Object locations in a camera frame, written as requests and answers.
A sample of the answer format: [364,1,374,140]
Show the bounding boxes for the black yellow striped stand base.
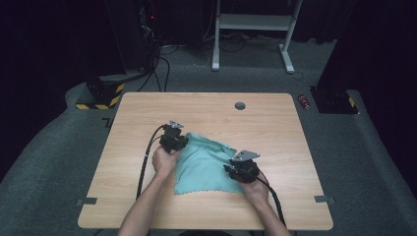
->
[75,75,127,111]

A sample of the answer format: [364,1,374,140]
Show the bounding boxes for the red can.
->
[297,93,312,112]

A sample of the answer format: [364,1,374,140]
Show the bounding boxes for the person's left hand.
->
[151,145,182,181]

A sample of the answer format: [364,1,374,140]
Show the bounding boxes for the person's right hand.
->
[237,177,270,207]

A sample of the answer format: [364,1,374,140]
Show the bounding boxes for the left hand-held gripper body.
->
[159,120,185,154]

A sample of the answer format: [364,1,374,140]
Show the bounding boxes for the white metal stand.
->
[210,0,305,75]

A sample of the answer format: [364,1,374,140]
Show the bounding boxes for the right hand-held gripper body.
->
[229,149,262,184]

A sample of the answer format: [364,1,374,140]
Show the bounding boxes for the black curtain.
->
[315,0,417,188]

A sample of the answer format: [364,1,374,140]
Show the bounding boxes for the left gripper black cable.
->
[135,123,169,201]

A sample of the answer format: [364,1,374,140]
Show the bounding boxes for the dark equipment rack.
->
[136,0,161,72]

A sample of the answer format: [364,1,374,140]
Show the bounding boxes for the grey tape strip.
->
[314,195,336,206]
[76,197,98,207]

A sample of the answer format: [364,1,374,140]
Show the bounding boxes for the teal cleaning cloth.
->
[172,132,246,197]

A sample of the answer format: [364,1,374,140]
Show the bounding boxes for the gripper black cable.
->
[135,123,169,201]
[255,168,288,229]

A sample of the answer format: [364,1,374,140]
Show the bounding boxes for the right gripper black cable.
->
[255,168,288,229]

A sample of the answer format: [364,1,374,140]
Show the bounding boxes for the black floor cables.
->
[137,43,180,93]

